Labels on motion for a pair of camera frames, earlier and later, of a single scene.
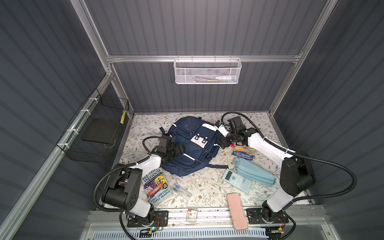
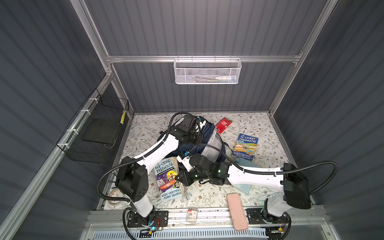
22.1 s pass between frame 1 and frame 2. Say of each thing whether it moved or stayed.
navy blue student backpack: moved
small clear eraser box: stayed
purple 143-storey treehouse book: moved
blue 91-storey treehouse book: stayed
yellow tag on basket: stayed
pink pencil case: stayed
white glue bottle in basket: stayed
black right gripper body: moved
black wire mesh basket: stayed
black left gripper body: moved
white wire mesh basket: stayed
